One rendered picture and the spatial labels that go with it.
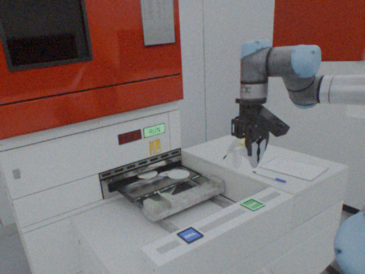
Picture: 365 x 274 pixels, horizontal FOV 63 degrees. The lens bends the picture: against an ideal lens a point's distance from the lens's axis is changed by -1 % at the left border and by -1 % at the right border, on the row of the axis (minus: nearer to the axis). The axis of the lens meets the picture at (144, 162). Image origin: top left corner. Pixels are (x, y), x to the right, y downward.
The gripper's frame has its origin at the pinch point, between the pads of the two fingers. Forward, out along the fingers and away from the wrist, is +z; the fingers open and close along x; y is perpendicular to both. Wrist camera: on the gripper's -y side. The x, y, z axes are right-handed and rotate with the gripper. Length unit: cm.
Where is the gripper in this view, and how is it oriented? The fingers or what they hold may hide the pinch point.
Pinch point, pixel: (256, 164)
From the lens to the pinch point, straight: 95.6
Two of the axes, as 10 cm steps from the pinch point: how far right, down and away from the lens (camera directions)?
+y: -5.1, -2.7, 8.1
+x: -8.5, 2.7, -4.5
